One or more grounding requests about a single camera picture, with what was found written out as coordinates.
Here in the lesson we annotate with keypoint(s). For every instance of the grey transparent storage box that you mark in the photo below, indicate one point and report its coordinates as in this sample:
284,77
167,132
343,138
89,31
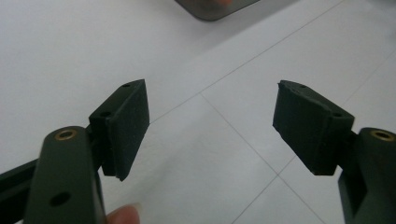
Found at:
211,14

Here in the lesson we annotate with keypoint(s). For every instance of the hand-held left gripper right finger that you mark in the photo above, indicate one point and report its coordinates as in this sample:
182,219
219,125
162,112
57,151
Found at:
308,130

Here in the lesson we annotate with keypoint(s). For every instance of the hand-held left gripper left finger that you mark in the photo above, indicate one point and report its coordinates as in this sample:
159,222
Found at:
124,130

